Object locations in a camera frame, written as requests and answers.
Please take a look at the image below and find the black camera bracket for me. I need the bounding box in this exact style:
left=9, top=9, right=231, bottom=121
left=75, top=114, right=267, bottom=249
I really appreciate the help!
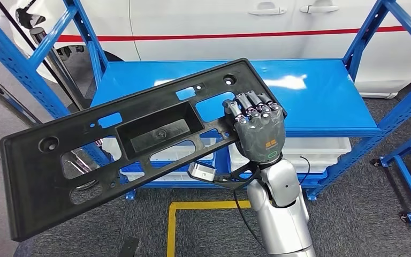
left=118, top=236, right=141, bottom=257
left=205, top=161, right=263, bottom=191

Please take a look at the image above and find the blue metal shelf rack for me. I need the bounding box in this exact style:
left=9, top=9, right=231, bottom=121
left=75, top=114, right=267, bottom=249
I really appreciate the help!
left=0, top=0, right=411, bottom=201
left=379, top=122, right=411, bottom=229

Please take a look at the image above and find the short black arm cable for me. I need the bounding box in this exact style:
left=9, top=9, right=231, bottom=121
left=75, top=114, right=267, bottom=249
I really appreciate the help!
left=299, top=155, right=312, bottom=177

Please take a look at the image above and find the white car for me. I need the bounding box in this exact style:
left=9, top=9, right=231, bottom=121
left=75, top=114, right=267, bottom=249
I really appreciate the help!
left=9, top=0, right=411, bottom=100

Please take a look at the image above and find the black right camera bracket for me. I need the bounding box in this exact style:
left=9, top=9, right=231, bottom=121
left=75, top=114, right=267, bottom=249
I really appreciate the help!
left=205, top=161, right=263, bottom=191

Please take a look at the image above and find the black camera cable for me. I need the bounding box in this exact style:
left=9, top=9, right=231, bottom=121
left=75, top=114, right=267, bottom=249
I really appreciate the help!
left=232, top=188, right=267, bottom=251

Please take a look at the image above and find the chrome base stanchion post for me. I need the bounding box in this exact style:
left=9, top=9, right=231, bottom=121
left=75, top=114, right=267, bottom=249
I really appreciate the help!
left=0, top=69, right=102, bottom=192

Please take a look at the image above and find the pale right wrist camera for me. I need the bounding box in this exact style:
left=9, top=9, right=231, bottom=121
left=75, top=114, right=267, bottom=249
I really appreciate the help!
left=188, top=161, right=217, bottom=183

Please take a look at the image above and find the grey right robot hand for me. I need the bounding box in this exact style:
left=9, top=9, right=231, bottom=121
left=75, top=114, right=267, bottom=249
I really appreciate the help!
left=222, top=90, right=286, bottom=166

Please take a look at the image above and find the black plastic panel part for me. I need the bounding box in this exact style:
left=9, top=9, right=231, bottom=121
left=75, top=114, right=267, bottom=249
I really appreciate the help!
left=0, top=57, right=288, bottom=243

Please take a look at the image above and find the black left camera bracket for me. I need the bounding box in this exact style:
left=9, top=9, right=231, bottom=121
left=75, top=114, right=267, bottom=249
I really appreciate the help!
left=118, top=236, right=141, bottom=257

